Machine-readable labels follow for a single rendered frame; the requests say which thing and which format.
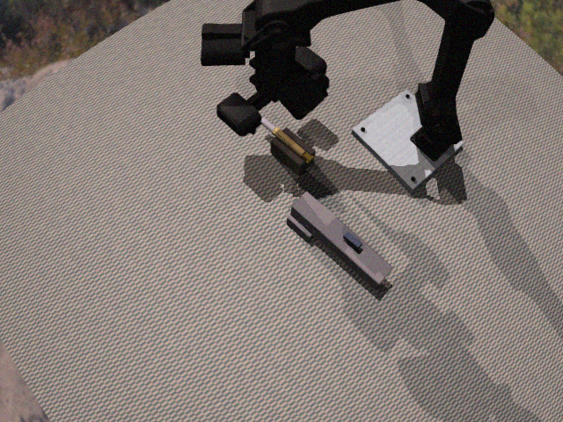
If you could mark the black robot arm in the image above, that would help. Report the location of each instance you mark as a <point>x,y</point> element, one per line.
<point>274,28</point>

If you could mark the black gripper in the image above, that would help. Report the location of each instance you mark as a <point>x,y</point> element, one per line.
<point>243,116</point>

